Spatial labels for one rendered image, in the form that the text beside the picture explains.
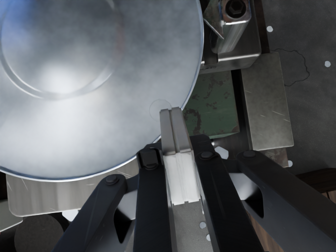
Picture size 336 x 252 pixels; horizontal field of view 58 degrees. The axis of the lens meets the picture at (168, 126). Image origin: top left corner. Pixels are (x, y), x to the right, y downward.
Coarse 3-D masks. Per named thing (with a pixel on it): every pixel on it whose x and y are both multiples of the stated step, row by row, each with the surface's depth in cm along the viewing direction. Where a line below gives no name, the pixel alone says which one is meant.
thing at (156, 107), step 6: (156, 102) 30; (162, 102) 30; (168, 102) 30; (150, 108) 30; (156, 108) 30; (162, 108) 30; (168, 108) 30; (150, 114) 30; (156, 114) 30; (156, 120) 30
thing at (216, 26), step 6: (210, 0) 30; (216, 0) 30; (210, 6) 30; (216, 6) 30; (204, 12) 30; (210, 12) 30; (216, 12) 30; (204, 18) 30; (210, 18) 30; (216, 18) 30; (210, 24) 30; (216, 24) 30; (216, 30) 30; (222, 30) 30; (222, 36) 30
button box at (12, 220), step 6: (6, 198) 54; (0, 204) 51; (6, 204) 53; (0, 210) 51; (6, 210) 52; (0, 216) 50; (6, 216) 52; (12, 216) 54; (18, 216) 56; (0, 222) 50; (6, 222) 52; (12, 222) 54; (18, 222) 56; (0, 228) 50; (6, 228) 52
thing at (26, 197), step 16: (96, 176) 30; (128, 176) 30; (16, 192) 30; (32, 192) 30; (48, 192) 30; (64, 192) 30; (80, 192) 30; (16, 208) 30; (32, 208) 30; (48, 208) 30; (64, 208) 30; (80, 208) 30
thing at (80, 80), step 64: (0, 0) 31; (64, 0) 31; (128, 0) 31; (192, 0) 31; (0, 64) 31; (64, 64) 30; (128, 64) 30; (192, 64) 30; (0, 128) 30; (64, 128) 30; (128, 128) 30
